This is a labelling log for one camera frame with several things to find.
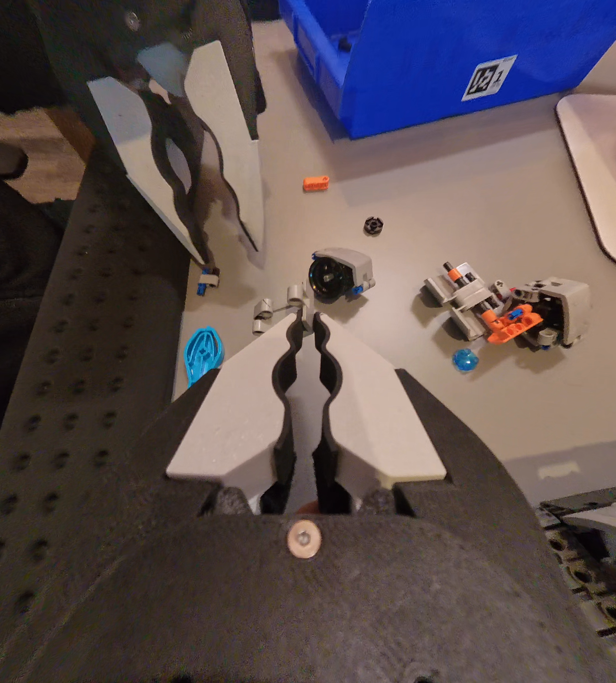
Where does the blue storage bin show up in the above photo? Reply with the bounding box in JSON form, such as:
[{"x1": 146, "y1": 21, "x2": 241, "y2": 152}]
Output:
[{"x1": 279, "y1": 0, "x2": 616, "y2": 139}]

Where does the large grey tracked brick vehicle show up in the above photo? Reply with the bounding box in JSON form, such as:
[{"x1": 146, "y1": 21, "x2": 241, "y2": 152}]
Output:
[{"x1": 538, "y1": 481, "x2": 616, "y2": 683}]

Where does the grey axle connector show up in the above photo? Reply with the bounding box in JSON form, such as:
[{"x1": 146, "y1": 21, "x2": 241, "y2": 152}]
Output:
[{"x1": 253, "y1": 297, "x2": 306, "y2": 334}]

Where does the light blue paddle piece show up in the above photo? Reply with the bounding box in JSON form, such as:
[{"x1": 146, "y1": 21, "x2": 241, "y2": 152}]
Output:
[{"x1": 183, "y1": 326, "x2": 226, "y2": 387}]

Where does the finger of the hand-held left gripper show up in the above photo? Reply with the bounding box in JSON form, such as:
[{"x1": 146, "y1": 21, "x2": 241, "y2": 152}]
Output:
[
  {"x1": 87, "y1": 77, "x2": 210, "y2": 268},
  {"x1": 180, "y1": 41, "x2": 264, "y2": 252}
]

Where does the black dimpled foam mat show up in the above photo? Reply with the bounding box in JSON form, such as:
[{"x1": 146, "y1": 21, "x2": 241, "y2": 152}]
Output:
[{"x1": 0, "y1": 139, "x2": 196, "y2": 683}]

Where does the white printed tag sticker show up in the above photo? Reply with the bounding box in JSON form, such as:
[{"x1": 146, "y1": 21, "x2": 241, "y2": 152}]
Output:
[{"x1": 462, "y1": 56, "x2": 518, "y2": 102}]

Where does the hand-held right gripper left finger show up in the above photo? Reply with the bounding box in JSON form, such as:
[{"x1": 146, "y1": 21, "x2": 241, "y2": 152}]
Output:
[{"x1": 167, "y1": 312, "x2": 300, "y2": 502}]

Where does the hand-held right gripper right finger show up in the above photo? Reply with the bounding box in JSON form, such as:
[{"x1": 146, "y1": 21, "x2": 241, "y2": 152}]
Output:
[{"x1": 310, "y1": 312, "x2": 447, "y2": 502}]

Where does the small grey orange brick assembly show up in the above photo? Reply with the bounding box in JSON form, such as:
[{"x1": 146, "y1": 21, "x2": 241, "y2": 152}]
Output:
[{"x1": 423, "y1": 262, "x2": 593, "y2": 350}]

